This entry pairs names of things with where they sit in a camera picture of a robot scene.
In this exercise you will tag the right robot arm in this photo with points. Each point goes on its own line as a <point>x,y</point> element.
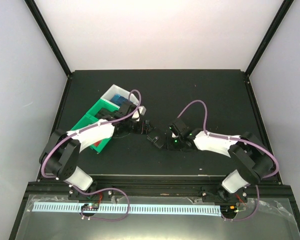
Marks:
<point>252,161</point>

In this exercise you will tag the small circuit board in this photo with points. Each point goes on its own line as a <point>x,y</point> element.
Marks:
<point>90,207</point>
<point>229,209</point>

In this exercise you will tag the red credit card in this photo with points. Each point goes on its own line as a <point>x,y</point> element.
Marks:
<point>96,144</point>

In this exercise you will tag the right black frame post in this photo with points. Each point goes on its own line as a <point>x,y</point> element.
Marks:
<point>272,29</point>

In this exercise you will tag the black cards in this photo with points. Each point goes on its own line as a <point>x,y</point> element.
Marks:
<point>106,114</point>

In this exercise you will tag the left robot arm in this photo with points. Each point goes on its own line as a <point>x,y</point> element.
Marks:
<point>59,158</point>

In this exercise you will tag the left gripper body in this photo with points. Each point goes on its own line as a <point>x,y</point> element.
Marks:
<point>130,128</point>

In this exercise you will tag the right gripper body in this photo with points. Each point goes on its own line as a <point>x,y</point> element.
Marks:
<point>177,145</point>

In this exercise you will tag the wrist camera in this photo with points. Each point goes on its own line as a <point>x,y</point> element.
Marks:
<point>139,112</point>
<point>175,134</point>

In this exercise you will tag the clear white plastic bin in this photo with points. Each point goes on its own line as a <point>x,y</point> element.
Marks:
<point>114,89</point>

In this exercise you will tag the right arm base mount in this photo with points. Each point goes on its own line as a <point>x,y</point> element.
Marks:
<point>217,194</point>

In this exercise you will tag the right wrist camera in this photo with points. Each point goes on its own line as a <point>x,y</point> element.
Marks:
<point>175,134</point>

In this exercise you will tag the blue cards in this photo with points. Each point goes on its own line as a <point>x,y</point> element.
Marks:
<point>118,100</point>

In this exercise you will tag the black aluminium front rail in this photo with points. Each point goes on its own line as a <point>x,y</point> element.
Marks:
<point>133,185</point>

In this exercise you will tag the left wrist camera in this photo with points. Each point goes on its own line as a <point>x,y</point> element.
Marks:
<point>139,112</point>

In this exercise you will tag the green plastic bin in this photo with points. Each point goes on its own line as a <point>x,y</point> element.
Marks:
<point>99,104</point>
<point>90,133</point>

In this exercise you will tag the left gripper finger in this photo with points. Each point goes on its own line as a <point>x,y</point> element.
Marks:
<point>147,126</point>
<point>144,130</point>

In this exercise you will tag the white slotted cable duct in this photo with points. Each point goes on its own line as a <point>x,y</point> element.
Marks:
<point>141,209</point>

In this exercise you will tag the left small circuit board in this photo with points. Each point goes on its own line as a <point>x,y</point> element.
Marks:
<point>90,207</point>

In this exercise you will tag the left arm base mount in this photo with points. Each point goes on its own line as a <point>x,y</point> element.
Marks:
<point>90,193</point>

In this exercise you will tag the black frame post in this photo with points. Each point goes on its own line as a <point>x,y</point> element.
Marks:
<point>36,13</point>
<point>272,29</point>

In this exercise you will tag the right small circuit board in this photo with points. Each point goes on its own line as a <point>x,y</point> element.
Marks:
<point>229,209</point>

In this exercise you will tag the left black frame post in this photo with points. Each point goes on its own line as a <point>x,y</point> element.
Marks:
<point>36,13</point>

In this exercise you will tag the clear acrylic sheet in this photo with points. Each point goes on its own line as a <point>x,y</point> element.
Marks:
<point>267,219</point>

